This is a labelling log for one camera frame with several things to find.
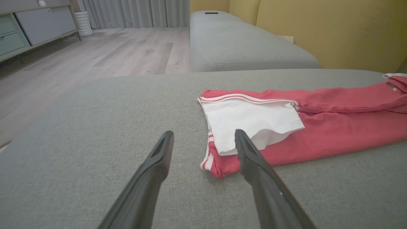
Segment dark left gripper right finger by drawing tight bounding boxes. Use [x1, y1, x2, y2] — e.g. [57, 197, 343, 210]
[235, 129, 317, 229]

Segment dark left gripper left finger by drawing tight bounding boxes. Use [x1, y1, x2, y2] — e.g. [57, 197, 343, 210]
[97, 130, 174, 229]

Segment red white shirt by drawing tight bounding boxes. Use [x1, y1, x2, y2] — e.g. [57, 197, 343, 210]
[197, 73, 407, 178]

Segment long grey sofa section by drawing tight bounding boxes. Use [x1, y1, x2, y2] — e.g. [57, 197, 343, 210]
[190, 10, 320, 73]

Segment large yellow back cushion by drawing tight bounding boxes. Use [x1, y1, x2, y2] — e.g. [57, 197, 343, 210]
[256, 0, 407, 73]

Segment grey pleated curtain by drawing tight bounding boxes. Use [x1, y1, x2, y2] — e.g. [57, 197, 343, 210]
[78, 0, 190, 29]

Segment white ribbed cylinder bin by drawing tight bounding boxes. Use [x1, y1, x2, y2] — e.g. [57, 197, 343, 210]
[75, 11, 94, 37]

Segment low cabinet with green drawers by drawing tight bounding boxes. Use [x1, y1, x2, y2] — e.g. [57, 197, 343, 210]
[0, 0, 82, 63]

